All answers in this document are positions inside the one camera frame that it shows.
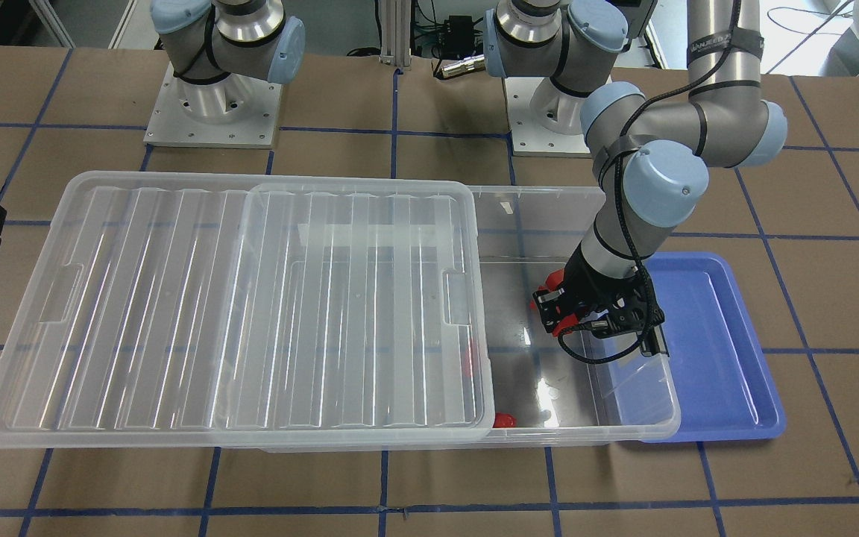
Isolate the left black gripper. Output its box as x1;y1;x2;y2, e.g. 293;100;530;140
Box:
555;249;665;356

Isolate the clear plastic box lid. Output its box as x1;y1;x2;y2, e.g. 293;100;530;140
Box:
0;171;495;452

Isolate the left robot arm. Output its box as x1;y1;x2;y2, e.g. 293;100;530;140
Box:
483;1;787;365

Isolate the clear plastic storage box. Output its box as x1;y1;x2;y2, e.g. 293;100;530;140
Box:
226;181;663;452

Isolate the blue plastic tray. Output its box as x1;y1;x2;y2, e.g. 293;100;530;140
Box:
610;252;787;442

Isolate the black box latch handle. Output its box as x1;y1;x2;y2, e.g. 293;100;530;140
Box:
638;322;670;357

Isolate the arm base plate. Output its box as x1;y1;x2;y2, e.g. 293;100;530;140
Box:
503;75;591;157
143;66;284;149

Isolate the aluminium frame post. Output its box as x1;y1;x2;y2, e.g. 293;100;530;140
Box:
377;1;415;71

